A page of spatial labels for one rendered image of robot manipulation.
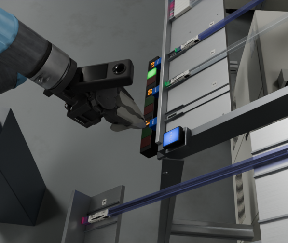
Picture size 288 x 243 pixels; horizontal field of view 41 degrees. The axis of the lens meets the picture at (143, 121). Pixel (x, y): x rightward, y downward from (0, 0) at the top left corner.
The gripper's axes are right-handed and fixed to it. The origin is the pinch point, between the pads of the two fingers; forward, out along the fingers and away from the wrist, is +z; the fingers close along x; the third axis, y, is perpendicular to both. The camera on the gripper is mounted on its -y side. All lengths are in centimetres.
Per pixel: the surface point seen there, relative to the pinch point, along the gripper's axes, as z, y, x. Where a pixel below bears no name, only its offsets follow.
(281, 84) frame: 42, -13, -33
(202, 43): 13.4, -5.7, -31.4
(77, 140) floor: 37, 85, -51
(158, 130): 11.4, 6.7, -7.0
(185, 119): 13.5, -0.1, -8.7
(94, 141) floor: 43, 79, -51
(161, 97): 11.3, 6.4, -17.8
